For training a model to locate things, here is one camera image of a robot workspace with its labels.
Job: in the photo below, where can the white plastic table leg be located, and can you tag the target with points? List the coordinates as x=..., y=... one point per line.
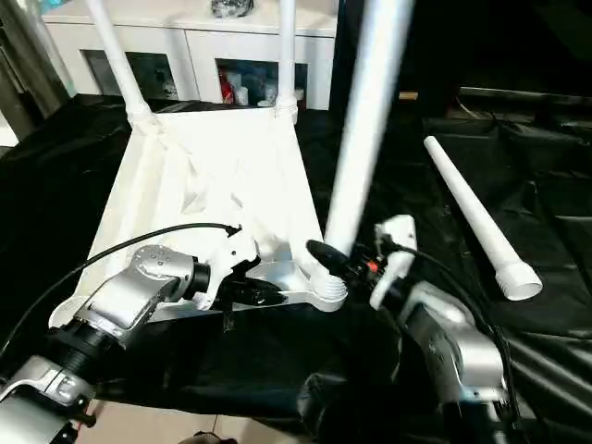
x=120, y=65
x=370, y=111
x=481, y=222
x=286, y=55

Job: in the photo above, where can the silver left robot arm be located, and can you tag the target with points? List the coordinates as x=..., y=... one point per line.
x=129, y=296

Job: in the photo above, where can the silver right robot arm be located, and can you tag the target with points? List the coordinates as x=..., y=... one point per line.
x=453, y=342

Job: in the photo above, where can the black left robot foot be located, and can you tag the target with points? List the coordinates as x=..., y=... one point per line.
x=202, y=437

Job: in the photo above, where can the black plastic mat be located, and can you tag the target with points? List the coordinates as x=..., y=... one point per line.
x=518, y=351

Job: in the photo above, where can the red carton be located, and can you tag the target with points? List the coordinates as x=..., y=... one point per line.
x=227, y=91

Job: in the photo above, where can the grey metal bar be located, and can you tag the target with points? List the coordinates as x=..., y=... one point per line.
x=527, y=94

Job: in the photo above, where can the white cabinet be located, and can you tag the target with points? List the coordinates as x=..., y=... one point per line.
x=185, y=42

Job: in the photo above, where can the shiny dark bundle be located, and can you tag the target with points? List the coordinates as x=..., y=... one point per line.
x=232, y=7

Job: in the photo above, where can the grey curtain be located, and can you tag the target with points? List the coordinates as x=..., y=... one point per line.
x=28, y=65

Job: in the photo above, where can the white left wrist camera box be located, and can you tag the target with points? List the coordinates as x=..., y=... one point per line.
x=227, y=264

